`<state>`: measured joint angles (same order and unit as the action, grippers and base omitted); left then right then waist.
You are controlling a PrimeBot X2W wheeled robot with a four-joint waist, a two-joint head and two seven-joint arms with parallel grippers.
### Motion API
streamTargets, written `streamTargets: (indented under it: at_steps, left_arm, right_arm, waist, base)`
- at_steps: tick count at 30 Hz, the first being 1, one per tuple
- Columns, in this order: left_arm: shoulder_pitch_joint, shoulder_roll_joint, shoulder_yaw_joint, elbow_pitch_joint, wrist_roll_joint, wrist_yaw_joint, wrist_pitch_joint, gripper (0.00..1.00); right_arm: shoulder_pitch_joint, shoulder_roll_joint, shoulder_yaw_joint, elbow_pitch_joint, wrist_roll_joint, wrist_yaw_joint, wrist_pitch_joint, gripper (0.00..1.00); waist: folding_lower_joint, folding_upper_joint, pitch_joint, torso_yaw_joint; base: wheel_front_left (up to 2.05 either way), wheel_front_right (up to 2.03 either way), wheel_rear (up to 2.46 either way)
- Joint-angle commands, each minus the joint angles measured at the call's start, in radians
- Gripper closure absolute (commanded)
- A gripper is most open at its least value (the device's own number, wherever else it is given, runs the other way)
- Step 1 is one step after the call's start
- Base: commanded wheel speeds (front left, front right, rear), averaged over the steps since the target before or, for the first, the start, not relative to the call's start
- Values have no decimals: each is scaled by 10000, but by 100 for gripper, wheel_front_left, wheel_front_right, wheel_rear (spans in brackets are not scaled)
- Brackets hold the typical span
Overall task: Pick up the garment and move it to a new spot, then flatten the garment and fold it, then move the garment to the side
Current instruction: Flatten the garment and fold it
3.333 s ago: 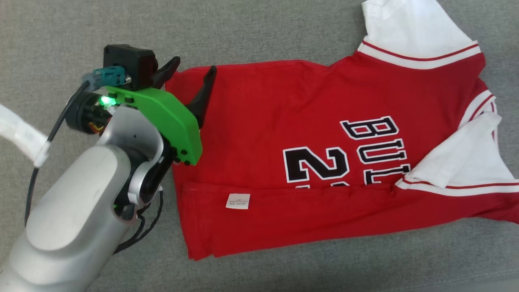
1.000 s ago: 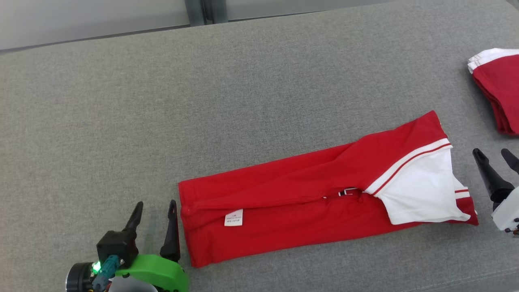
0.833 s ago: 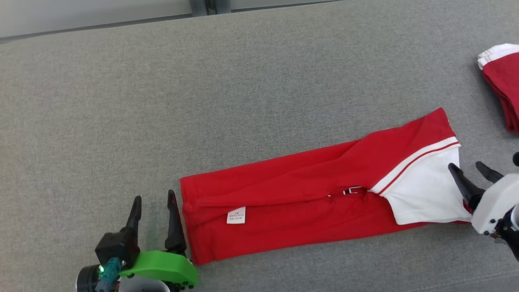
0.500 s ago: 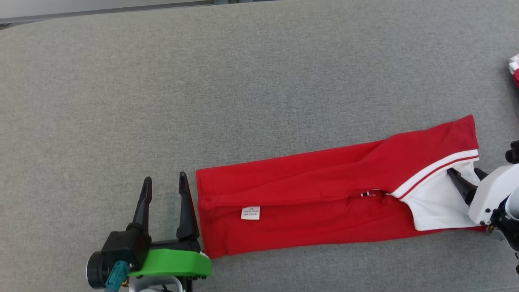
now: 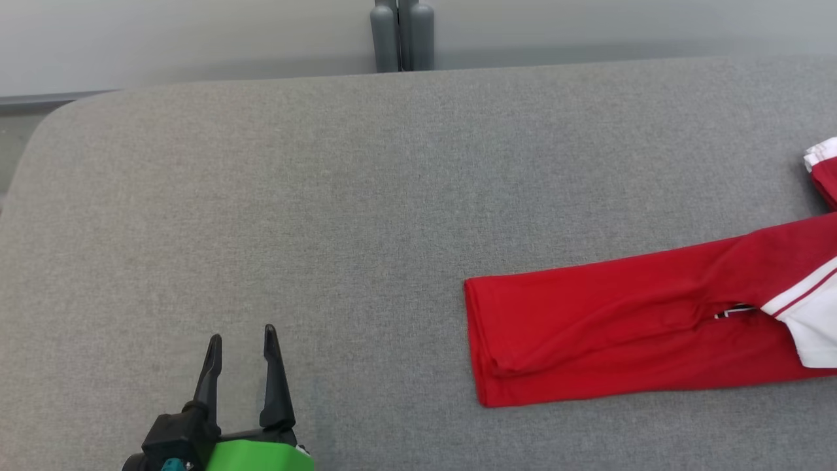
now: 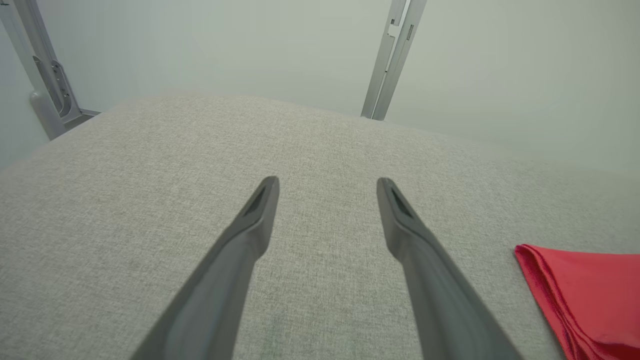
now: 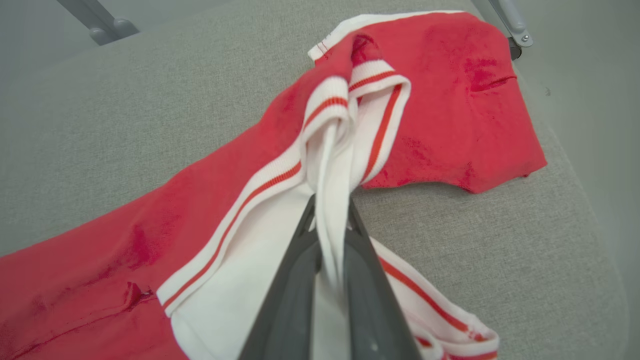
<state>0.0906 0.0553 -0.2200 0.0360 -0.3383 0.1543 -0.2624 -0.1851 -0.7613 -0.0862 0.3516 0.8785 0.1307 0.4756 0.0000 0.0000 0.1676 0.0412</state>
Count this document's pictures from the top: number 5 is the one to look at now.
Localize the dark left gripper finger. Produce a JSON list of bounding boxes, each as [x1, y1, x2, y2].
[[260, 324, 297, 432], [193, 334, 224, 421]]

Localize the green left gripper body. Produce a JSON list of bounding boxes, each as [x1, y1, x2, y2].
[[205, 427, 315, 471]]

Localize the red Bulls jersey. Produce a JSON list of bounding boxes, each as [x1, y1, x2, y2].
[[464, 213, 837, 408]]

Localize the red shorts white band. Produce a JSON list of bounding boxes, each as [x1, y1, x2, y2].
[[803, 136, 837, 211]]

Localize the grey partition post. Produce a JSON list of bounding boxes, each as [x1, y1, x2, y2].
[[370, 0, 401, 73], [399, 0, 436, 71]]

